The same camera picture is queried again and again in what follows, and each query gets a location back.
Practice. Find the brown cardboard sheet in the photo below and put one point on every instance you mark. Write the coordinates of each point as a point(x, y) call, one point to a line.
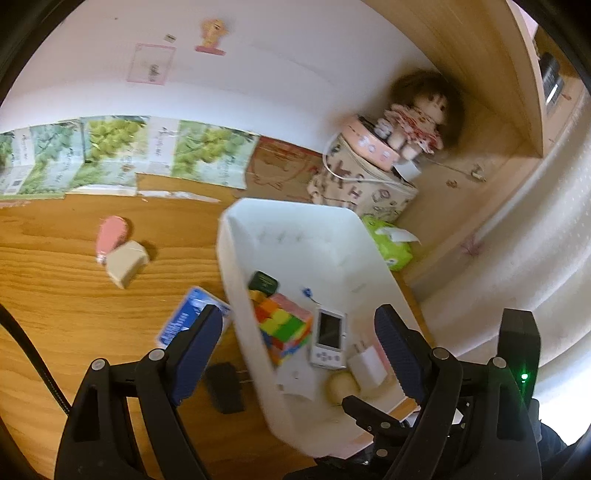
point(280, 170)

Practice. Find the pink round tin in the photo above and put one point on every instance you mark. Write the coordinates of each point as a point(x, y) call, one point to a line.
point(359, 134)

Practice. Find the small blue pin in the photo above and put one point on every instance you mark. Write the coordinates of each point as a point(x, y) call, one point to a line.
point(308, 293)

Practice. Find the grape print flattened carton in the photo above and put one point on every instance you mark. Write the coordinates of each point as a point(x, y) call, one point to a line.
point(106, 154)

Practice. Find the beige angular plastic case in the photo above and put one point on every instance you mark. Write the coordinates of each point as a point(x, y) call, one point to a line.
point(123, 263)

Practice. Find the beige letter-print fabric box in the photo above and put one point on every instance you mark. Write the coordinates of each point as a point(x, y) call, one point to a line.
point(347, 180)

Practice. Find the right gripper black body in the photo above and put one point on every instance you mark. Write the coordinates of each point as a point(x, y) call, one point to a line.
point(519, 344)

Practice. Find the pink square wall sticker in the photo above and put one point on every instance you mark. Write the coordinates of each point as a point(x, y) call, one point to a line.
point(150, 64)

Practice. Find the colourful rubik's cube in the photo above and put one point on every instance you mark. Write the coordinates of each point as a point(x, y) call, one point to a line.
point(284, 325)

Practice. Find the white power adapter cube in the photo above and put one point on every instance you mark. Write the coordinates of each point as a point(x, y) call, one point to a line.
point(368, 369)

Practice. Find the white plastic storage bin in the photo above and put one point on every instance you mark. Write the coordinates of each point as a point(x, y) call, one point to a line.
point(328, 250)

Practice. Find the brown-haired plush doll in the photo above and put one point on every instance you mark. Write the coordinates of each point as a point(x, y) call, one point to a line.
point(426, 115)

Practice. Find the green and gold small bottle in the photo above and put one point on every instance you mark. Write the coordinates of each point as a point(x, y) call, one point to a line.
point(263, 283)

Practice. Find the bear sticker on wall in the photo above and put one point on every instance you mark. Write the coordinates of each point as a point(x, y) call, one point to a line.
point(212, 31)

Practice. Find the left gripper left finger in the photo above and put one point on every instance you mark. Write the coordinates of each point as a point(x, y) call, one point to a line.
point(166, 377)

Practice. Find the black rectangular charger block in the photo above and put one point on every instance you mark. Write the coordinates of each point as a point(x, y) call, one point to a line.
point(224, 386)

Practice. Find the green tissue pack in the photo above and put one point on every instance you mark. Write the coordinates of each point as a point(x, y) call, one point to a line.
point(393, 243)

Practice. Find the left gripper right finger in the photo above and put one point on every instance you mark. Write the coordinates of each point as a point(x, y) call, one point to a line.
point(431, 377)

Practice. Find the white handheld game console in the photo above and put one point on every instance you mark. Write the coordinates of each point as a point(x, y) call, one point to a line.
point(328, 339)

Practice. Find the blue floss pick box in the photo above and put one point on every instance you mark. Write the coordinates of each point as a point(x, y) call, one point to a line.
point(193, 303)

